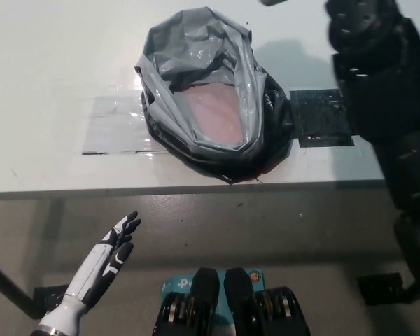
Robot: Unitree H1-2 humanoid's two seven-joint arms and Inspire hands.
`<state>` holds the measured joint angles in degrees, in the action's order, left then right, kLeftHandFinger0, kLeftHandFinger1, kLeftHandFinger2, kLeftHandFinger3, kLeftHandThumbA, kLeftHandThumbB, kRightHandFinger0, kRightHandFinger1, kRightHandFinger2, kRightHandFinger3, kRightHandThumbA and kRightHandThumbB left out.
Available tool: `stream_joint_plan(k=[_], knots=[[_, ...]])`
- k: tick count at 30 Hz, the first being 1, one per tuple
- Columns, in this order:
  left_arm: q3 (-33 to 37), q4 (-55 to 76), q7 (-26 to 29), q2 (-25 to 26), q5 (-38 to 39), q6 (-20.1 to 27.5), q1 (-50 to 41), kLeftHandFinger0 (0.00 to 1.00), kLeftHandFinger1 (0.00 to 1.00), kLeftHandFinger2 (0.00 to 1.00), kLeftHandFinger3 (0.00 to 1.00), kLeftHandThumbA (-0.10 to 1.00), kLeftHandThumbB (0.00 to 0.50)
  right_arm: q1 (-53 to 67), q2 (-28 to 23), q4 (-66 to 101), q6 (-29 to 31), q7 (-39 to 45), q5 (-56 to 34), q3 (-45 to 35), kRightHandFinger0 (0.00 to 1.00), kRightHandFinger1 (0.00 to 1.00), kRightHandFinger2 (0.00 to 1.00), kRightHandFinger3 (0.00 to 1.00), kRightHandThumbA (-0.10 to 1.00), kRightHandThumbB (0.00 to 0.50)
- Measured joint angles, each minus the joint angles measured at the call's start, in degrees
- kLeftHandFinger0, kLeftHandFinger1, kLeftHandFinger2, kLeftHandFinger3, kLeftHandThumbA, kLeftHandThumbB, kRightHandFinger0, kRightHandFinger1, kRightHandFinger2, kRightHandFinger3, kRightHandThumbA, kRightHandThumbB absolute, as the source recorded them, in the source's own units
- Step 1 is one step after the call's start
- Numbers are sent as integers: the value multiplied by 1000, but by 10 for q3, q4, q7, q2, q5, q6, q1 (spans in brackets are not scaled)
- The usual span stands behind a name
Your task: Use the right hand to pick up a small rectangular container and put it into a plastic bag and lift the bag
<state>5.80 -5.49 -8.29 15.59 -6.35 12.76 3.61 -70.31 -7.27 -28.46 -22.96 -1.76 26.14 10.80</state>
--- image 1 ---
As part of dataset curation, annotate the pink red box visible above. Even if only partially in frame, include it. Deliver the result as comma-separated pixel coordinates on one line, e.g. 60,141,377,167
186,87,246,144

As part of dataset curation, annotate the grey black plastic bag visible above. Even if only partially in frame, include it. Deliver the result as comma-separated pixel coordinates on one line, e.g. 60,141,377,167
133,5,295,186

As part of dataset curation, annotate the clear tape patch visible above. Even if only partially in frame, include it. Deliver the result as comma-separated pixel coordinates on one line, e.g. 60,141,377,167
80,94,169,155

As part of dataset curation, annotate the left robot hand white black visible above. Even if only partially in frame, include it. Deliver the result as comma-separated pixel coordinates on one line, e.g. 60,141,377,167
37,211,142,336

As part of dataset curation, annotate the black tape patch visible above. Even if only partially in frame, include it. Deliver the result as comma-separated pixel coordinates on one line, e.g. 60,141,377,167
289,88,355,148

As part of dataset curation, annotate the robot torso black teal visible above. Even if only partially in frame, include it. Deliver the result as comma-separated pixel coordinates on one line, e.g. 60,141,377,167
153,267,309,336

